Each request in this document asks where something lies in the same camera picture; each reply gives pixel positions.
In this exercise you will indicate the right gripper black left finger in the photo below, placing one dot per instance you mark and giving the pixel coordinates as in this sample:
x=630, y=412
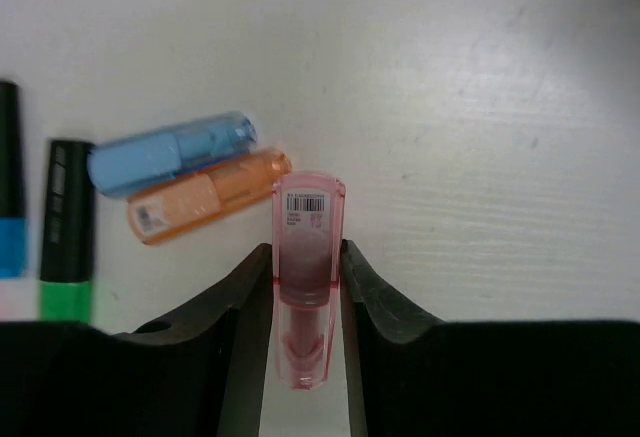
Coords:
x=199, y=370

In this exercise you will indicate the green-capped black highlighter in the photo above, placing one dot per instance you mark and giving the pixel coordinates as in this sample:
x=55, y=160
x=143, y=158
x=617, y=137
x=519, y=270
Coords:
x=68, y=234

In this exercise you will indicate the blue-capped black highlighter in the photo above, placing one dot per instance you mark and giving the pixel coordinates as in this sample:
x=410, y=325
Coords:
x=13, y=209

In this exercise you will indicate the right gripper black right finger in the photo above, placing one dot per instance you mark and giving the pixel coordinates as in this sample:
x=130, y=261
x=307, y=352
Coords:
x=387, y=352

